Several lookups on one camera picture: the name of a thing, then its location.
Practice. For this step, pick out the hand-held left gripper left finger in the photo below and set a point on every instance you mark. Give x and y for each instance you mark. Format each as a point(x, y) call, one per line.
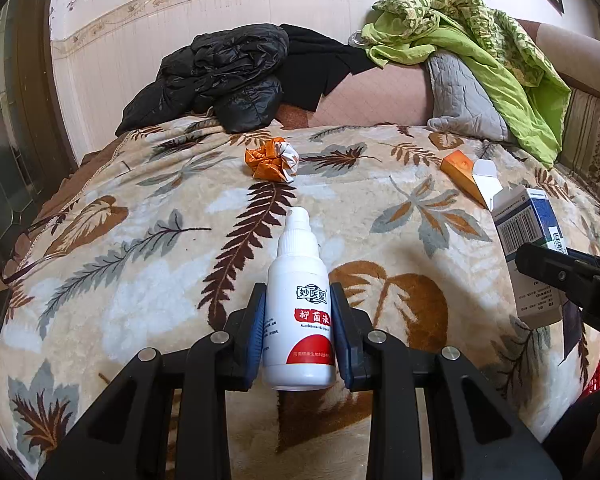
point(256, 340)

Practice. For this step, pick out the leaf print blanket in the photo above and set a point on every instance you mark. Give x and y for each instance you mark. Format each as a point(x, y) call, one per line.
point(155, 270)

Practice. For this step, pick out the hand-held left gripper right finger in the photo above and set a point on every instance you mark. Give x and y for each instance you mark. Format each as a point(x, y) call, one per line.
point(344, 340)

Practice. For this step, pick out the green quilt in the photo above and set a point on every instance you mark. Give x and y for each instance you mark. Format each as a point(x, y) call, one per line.
point(520, 95)

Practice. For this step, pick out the brown striped headboard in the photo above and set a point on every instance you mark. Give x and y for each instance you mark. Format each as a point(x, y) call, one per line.
point(595, 125)

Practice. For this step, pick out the crumpled orange wrapper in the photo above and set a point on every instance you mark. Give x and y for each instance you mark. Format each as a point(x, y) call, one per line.
point(265, 160)

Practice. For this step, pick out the black puffer jacket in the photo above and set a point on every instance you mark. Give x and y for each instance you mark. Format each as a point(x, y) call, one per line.
point(220, 70)

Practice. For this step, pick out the orange carton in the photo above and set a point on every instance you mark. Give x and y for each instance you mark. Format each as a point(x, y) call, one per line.
point(457, 170)

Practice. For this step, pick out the white spray bottle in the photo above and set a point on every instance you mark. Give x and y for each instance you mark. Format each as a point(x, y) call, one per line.
point(300, 335)

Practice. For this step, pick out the grey quilted pillow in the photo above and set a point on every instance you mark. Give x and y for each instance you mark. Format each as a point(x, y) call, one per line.
point(460, 95)

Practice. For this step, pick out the wooden glass door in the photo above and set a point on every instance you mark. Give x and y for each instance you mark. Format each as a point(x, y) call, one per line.
point(10, 135)

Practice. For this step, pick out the clear plastic object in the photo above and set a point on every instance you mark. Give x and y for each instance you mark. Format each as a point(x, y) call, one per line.
point(356, 41)

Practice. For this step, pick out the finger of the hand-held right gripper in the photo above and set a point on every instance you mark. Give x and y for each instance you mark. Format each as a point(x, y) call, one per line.
point(555, 265)

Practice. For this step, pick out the black cloth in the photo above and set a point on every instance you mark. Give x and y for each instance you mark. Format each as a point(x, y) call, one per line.
point(320, 70)

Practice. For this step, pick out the dark cloth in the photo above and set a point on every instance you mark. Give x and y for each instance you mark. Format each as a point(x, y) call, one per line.
point(580, 440)

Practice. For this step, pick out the blue and white carton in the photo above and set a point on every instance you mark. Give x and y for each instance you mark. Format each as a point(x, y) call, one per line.
point(525, 220)

